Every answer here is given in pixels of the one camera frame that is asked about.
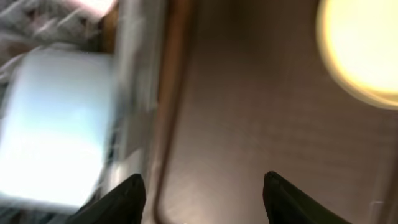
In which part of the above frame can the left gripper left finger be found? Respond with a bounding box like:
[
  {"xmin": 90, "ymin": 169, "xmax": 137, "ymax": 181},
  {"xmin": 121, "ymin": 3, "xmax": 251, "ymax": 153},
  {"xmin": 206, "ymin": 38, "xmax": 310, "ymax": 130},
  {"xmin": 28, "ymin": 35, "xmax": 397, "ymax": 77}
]
[{"xmin": 66, "ymin": 174, "xmax": 146, "ymax": 224}]

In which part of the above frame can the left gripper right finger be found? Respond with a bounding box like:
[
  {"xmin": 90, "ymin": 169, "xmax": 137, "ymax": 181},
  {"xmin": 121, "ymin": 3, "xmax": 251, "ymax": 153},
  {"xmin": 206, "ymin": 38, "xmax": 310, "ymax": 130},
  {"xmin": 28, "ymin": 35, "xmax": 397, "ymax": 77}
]
[{"xmin": 262, "ymin": 171, "xmax": 348, "ymax": 224}]

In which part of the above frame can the light blue bowl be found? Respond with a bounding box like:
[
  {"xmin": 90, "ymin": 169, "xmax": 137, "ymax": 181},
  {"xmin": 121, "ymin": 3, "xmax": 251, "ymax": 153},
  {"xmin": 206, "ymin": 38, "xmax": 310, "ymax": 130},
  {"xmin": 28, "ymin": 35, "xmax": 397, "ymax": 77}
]
[{"xmin": 1, "ymin": 49, "xmax": 116, "ymax": 211}]

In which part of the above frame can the yellow round plate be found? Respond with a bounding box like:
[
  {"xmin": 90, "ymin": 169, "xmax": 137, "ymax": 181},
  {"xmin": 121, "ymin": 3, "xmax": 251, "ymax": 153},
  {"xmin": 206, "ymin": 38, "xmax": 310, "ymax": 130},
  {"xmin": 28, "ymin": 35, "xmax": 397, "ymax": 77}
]
[{"xmin": 316, "ymin": 0, "xmax": 397, "ymax": 110}]

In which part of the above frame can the dark brown serving tray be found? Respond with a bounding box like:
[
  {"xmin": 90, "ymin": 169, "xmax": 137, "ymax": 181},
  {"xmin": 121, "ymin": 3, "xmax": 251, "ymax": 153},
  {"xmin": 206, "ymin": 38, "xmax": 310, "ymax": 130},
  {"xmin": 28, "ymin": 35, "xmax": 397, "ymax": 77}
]
[{"xmin": 154, "ymin": 1, "xmax": 397, "ymax": 223}]

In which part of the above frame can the grey plastic dish rack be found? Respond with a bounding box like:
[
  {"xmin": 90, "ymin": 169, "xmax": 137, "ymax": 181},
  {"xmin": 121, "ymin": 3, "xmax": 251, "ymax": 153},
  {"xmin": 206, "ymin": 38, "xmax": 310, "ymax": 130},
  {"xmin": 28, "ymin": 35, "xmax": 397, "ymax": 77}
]
[{"xmin": 1, "ymin": 1, "xmax": 164, "ymax": 223}]

